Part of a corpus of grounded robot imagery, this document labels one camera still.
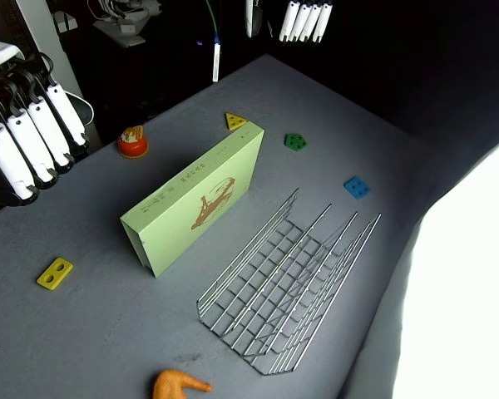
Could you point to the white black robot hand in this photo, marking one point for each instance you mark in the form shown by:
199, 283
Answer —
21, 137
303, 18

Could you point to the light green book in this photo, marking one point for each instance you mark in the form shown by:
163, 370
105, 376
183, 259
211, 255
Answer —
191, 199

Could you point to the white tube connector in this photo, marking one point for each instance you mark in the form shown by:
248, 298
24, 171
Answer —
216, 62

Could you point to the red orange toy cake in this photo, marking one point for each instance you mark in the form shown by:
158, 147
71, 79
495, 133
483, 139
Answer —
132, 145

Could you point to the green pentagon block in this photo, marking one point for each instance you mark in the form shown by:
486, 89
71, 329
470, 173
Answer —
295, 142

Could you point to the yellow triangle block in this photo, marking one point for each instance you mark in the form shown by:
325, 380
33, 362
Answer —
234, 121

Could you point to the yellow two-hole rectangular block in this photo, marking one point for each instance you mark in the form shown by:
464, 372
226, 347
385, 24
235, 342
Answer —
55, 273

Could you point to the white machine base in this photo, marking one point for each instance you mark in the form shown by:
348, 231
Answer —
126, 29

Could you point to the blue square four-hole block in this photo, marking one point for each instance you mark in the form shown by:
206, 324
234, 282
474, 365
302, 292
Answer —
357, 188

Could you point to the grey table cloth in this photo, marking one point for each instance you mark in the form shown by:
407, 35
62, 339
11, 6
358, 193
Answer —
87, 332

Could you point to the white post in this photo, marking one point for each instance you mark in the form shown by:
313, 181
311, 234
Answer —
54, 50

